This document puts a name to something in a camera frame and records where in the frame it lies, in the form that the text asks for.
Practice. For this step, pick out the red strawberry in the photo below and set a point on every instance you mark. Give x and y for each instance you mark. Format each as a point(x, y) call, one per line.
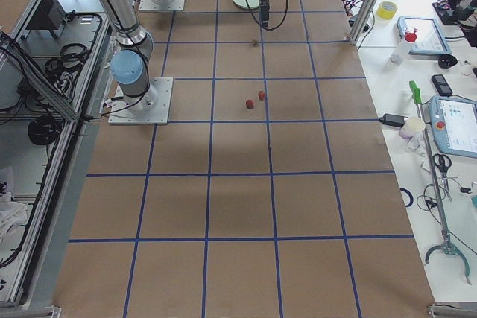
point(249, 104)
point(262, 95)

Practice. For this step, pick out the yellow tape roll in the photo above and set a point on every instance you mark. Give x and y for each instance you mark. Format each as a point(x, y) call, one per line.
point(386, 10)

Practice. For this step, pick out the red capped plastic bottle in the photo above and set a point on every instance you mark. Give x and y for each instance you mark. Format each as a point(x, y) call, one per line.
point(404, 47)

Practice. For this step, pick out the blue teach pendant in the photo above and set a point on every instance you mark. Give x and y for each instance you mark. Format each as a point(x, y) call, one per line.
point(430, 41)
point(453, 124)

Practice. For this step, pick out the black power adapter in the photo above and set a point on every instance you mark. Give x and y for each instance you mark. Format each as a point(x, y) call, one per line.
point(392, 120)

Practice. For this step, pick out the white paper cup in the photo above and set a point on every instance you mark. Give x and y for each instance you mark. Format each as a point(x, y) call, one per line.
point(411, 127)

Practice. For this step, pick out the long reach grabber tool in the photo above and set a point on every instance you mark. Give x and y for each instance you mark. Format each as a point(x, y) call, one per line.
point(447, 247)

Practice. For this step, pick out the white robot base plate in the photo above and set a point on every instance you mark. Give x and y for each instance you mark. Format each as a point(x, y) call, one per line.
point(152, 109)

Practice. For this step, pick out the black handled scissors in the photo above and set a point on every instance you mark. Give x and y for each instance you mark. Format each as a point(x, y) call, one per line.
point(443, 163)

